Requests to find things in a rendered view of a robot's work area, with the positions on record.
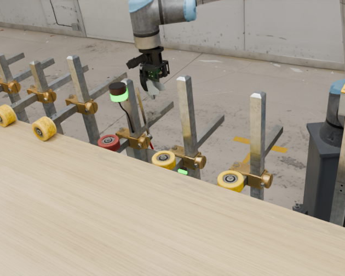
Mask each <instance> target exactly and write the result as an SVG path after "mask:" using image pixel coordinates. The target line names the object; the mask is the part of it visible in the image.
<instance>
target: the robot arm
mask: <svg viewBox="0 0 345 276"><path fill-rule="evenodd" d="M216 1H221V0H129V1H128V5H129V13H130V18H131V25H132V29H133V36H134V42H135V47H136V48H138V49H139V52H140V53H143V54H141V55H140V56H138V57H136V58H131V59H130V60H129V61H128V62H127V63H126V65H127V67H128V69H131V68H136V67H137V66H138V65H139V64H140V63H141V65H140V68H139V70H140V74H139V76H140V83H141V86H142V87H143V89H144V91H145V92H146V94H147V95H148V96H149V97H150V98H151V99H152V100H154V99H155V98H156V95H158V94H159V93H160V92H159V91H162V90H165V85H163V84H162V83H161V82H160V80H159V79H160V78H162V77H166V76H167V75H168V74H170V71H169V62H168V60H162V53H161V52H162V51H163V50H164V47H162V46H159V45H160V44H161V41H160V33H159V31H160V30H159V25H166V24H174V23H179V22H190V21H194V20H195V19H196V18H197V12H196V7H197V6H199V5H202V4H207V3H212V2H216ZM340 10H341V24H342V37H343V51H344V64H345V0H340ZM166 65H168V71H167V67H166ZM148 79H149V80H148ZM344 85H345V79H340V80H337V81H335V82H333V83H332V84H331V86H330V90H329V99H328V104H327V113H326V120H325V122H324V124H323V125H322V126H321V128H320V133H319V136H320V138H321V139H322V140H323V141H324V142H325V143H327V144H328V145H331V146H334V147H339V148H341V146H342V139H343V132H344V125H345V116H340V115H338V107H339V102H340V95H341V90H342V88H343V86H344Z"/></svg>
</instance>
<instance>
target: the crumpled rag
mask: <svg viewBox="0 0 345 276"><path fill-rule="evenodd" d="M145 114H146V118H147V122H150V121H152V120H155V118H156V117H159V116H160V115H161V114H160V113H159V112H157V111H154V112H153V111H147V112H146V113H145Z"/></svg>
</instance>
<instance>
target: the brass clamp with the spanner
mask: <svg viewBox="0 0 345 276"><path fill-rule="evenodd" d="M123 129H124V132H119V130H118V131H117V132H116V136H118V137H119V139H121V138H122V137H123V138H126V139H128V141H129V146H128V147H131V148H134V149H137V150H140V149H142V148H143V149H147V148H148V147H149V145H150V138H149V137H148V136H146V134H145V133H142V135H141V136H139V137H138V138H135V137H131V136H130V132H129V129H128V128H124V127H123Z"/></svg>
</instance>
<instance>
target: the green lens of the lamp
mask: <svg viewBox="0 0 345 276"><path fill-rule="evenodd" d="M110 96H111V100H112V101H114V102H120V101H124V100H126V99H127V98H128V93H127V91H126V93H125V94H123V95H119V96H113V95H111V94H110Z"/></svg>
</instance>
